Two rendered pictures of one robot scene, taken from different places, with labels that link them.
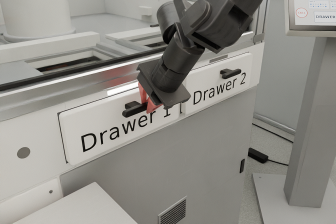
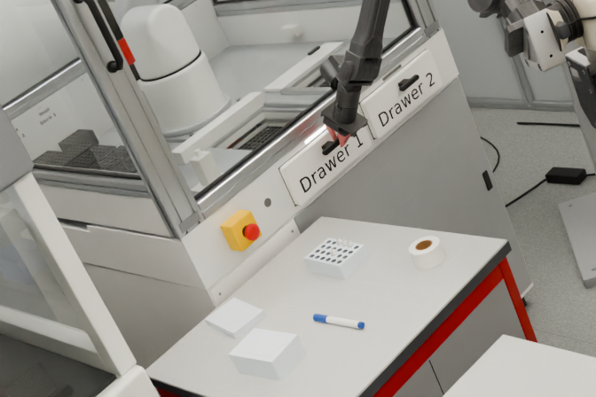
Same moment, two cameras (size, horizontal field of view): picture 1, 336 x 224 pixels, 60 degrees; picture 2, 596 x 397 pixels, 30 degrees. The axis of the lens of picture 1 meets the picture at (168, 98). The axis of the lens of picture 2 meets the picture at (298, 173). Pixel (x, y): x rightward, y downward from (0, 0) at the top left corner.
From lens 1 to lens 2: 2.16 m
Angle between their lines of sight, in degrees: 6
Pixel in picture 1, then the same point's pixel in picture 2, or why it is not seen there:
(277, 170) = not seen: outside the picture
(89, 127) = (302, 172)
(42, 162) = (279, 208)
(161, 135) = (363, 167)
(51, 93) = (270, 155)
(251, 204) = (560, 247)
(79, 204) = (317, 229)
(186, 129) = (387, 153)
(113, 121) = (317, 163)
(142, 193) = not seen: hidden behind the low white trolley
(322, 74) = not seen: hidden behind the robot
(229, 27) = (369, 70)
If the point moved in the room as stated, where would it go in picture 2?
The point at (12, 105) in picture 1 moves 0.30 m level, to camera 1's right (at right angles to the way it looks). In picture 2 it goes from (252, 170) to (370, 125)
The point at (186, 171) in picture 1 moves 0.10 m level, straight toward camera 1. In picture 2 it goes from (407, 198) to (409, 216)
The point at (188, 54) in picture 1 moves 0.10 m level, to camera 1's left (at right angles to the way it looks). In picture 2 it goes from (351, 94) to (311, 110)
